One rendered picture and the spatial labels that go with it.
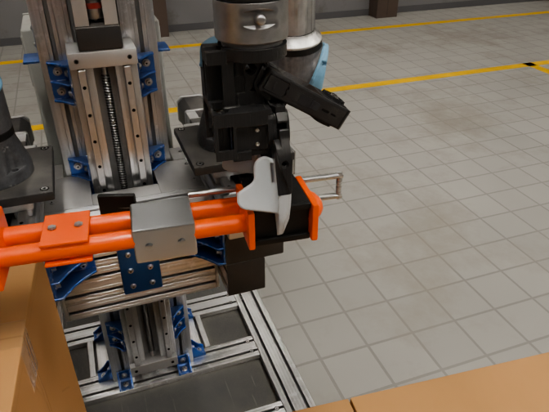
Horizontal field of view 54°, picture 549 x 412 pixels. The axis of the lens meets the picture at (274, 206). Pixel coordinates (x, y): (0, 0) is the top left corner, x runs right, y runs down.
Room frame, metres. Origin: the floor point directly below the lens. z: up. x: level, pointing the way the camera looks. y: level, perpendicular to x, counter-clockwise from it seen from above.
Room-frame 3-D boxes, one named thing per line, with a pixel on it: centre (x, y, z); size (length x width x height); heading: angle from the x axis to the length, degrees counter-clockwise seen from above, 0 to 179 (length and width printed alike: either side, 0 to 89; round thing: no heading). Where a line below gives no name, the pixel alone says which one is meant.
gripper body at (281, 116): (0.55, 0.03, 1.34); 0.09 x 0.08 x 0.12; 105
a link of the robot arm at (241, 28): (0.55, 0.02, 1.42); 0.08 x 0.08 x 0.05
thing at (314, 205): (0.55, 0.00, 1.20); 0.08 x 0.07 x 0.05; 105
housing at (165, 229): (0.52, 0.13, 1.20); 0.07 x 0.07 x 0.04; 15
